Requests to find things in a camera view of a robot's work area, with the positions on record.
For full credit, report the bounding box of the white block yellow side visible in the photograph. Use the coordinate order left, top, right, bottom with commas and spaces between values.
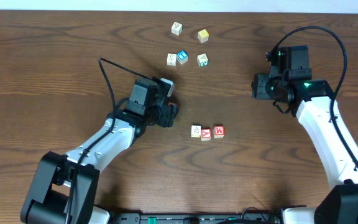
191, 125, 201, 138

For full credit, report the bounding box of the red A block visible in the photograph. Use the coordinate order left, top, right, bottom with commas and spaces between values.
201, 128, 212, 141

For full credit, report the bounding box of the red M block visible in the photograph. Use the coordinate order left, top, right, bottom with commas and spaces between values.
213, 126, 225, 138

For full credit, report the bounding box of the red U block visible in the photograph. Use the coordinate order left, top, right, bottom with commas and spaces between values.
167, 101, 178, 107

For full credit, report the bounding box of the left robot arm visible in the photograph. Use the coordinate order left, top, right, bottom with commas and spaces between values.
21, 78, 178, 223

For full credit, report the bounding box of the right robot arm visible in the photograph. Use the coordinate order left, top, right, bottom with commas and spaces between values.
252, 45, 358, 223

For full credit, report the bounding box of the white block number four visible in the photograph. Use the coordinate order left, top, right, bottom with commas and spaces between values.
167, 54, 177, 66

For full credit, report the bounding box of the blue top block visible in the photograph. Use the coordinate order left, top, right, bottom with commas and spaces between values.
177, 50, 188, 65

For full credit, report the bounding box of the white block green side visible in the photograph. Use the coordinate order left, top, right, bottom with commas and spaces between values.
197, 54, 209, 67

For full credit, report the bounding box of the white block top left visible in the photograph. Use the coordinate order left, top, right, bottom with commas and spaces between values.
171, 22, 183, 35

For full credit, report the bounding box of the yellow top block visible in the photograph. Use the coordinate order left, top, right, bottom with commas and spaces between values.
198, 29, 209, 43

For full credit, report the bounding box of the right black cable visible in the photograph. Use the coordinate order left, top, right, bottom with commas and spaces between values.
272, 26, 358, 200

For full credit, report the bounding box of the black cable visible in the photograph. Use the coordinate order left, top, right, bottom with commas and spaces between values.
63, 57, 155, 224
272, 26, 358, 200

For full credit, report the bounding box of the left black cable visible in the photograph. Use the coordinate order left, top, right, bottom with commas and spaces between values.
63, 57, 155, 224

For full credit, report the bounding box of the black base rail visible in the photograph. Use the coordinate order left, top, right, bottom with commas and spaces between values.
108, 212, 281, 224

